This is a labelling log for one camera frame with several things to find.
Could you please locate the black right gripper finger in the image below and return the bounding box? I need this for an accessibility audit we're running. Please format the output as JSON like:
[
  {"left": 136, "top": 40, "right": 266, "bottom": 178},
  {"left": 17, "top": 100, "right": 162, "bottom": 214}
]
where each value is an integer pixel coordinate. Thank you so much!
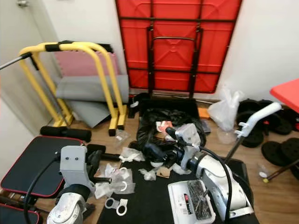
[
  {"left": 165, "top": 126, "right": 184, "bottom": 141},
  {"left": 144, "top": 141, "right": 178, "bottom": 165}
]

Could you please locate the white long-handled dustpan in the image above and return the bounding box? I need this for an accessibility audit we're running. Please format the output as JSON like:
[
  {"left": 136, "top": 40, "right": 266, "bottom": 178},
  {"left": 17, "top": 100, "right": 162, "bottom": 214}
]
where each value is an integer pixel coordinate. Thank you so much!
[{"left": 168, "top": 103, "right": 282, "bottom": 224}]

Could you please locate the black floor rug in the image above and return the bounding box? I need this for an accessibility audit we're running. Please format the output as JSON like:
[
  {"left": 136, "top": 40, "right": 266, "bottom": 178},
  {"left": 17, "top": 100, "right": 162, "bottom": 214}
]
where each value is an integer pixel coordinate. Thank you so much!
[{"left": 97, "top": 159, "right": 260, "bottom": 224}]

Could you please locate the red and white packet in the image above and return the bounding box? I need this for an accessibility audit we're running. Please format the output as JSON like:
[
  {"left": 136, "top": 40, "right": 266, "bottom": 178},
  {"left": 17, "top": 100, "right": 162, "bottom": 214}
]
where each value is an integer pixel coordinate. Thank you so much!
[{"left": 156, "top": 120, "right": 173, "bottom": 133}]

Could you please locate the plastic bag with white rings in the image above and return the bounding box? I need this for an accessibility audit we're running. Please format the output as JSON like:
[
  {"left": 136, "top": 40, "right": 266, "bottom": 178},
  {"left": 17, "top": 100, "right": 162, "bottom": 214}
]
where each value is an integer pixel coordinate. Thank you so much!
[{"left": 95, "top": 163, "right": 136, "bottom": 196}]

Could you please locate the black garbage bag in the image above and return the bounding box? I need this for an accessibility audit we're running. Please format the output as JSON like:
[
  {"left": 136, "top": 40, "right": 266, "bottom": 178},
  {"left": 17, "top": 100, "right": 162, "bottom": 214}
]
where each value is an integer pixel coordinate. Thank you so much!
[{"left": 136, "top": 108, "right": 208, "bottom": 164}]

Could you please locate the small clear plastic bag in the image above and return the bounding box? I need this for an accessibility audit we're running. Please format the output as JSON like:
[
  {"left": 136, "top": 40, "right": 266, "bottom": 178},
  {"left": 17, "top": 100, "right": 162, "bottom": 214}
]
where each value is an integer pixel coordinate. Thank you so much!
[{"left": 112, "top": 130, "right": 131, "bottom": 150}]

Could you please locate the black case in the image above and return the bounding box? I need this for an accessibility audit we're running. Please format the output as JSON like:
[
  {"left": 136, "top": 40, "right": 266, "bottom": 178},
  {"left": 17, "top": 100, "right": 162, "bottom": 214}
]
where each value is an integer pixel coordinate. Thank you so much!
[{"left": 138, "top": 98, "right": 200, "bottom": 118}]

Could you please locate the black foam roller pad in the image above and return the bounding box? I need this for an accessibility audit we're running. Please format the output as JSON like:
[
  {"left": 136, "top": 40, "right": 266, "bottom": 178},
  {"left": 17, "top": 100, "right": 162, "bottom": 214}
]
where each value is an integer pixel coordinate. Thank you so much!
[{"left": 41, "top": 126, "right": 92, "bottom": 142}]

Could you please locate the clear plastic cup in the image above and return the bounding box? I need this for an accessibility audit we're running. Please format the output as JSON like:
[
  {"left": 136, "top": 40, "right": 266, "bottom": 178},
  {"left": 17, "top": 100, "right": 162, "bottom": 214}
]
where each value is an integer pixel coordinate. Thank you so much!
[{"left": 217, "top": 130, "right": 238, "bottom": 144}]

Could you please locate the grey flat mat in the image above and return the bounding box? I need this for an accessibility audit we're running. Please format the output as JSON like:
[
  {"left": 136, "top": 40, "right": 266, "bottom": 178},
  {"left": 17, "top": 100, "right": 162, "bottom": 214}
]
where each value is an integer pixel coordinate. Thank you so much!
[{"left": 70, "top": 100, "right": 113, "bottom": 129}]

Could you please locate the black weight bench red trim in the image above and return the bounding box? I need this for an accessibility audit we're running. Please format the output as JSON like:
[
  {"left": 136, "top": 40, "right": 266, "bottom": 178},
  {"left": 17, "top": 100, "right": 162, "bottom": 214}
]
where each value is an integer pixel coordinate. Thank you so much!
[{"left": 0, "top": 136, "right": 85, "bottom": 224}]

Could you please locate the black dumbbell red collar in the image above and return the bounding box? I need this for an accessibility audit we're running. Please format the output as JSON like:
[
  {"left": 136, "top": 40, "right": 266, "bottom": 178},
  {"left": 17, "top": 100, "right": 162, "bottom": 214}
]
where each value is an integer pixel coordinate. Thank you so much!
[
  {"left": 259, "top": 99, "right": 299, "bottom": 133},
  {"left": 236, "top": 111, "right": 264, "bottom": 147}
]

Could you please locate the grey rolled mat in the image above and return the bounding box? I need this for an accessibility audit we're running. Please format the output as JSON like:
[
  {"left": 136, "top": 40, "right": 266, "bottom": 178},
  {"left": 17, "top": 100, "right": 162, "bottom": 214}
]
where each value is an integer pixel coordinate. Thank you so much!
[{"left": 55, "top": 75, "right": 129, "bottom": 103}]

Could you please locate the pink foam mat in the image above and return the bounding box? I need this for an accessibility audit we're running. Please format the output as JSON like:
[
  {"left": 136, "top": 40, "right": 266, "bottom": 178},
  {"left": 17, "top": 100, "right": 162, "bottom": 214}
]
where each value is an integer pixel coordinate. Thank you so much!
[{"left": 54, "top": 51, "right": 115, "bottom": 77}]

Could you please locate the dark table leg yellow foot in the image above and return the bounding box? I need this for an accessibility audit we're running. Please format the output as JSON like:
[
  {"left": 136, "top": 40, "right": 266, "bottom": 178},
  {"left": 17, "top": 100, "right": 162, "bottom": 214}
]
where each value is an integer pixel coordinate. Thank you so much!
[{"left": 264, "top": 159, "right": 299, "bottom": 183}]

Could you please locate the grey metal bar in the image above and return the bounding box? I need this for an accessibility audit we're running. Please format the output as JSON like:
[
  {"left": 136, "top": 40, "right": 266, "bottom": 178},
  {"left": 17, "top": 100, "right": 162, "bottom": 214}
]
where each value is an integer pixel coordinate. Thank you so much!
[{"left": 0, "top": 52, "right": 34, "bottom": 70}]

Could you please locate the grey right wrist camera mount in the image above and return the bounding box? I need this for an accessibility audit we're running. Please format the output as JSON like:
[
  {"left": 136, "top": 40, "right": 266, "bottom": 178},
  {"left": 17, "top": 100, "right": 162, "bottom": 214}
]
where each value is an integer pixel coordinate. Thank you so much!
[{"left": 177, "top": 124, "right": 201, "bottom": 147}]

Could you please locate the grey ring bracket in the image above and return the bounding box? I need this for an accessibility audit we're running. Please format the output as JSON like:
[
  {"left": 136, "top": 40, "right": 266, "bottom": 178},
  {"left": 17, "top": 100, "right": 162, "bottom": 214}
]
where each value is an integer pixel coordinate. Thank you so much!
[{"left": 105, "top": 197, "right": 119, "bottom": 210}]

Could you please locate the white ring bracket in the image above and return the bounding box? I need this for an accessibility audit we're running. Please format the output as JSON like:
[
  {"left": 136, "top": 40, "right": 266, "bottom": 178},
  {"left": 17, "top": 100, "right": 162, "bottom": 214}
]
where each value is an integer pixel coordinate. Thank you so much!
[{"left": 116, "top": 199, "right": 129, "bottom": 216}]

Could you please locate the red folded table black frame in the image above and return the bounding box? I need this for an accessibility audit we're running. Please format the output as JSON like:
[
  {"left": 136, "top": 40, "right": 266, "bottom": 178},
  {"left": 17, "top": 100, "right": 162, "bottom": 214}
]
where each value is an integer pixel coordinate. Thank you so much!
[{"left": 115, "top": 0, "right": 243, "bottom": 94}]

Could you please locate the yellow metal exercise frame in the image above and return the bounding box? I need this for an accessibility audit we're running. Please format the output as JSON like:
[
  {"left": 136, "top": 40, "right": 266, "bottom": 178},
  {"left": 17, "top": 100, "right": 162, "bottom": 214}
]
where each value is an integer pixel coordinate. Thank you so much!
[{"left": 19, "top": 41, "right": 128, "bottom": 137}]

